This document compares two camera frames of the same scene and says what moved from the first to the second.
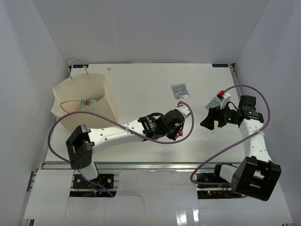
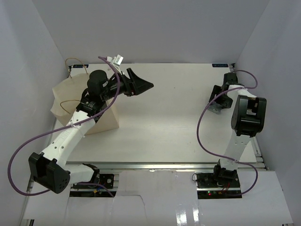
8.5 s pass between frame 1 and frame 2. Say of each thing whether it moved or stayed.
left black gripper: moved
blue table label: stayed
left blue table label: stayed
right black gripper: moved
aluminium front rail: stayed
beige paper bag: stayed
